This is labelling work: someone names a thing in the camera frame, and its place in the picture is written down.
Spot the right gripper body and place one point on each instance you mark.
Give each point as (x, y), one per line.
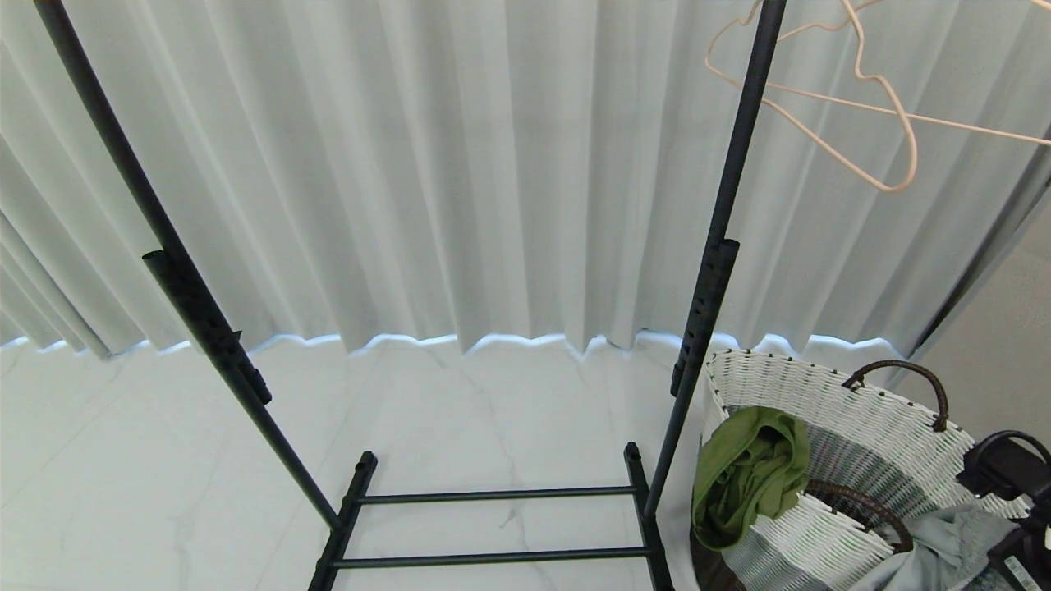
(1036, 548)

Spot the pale grey shorts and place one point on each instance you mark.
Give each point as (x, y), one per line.
(936, 550)

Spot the pink clothes hanger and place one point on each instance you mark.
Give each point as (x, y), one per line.
(912, 156)
(985, 130)

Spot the white laundry basket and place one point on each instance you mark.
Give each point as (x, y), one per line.
(862, 427)

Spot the black clothes rack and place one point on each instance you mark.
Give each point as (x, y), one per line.
(205, 320)

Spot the green garment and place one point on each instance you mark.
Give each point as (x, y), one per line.
(747, 476)

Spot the white curtain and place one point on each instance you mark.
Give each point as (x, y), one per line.
(493, 164)

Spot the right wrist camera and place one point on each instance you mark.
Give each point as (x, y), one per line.
(1006, 472)

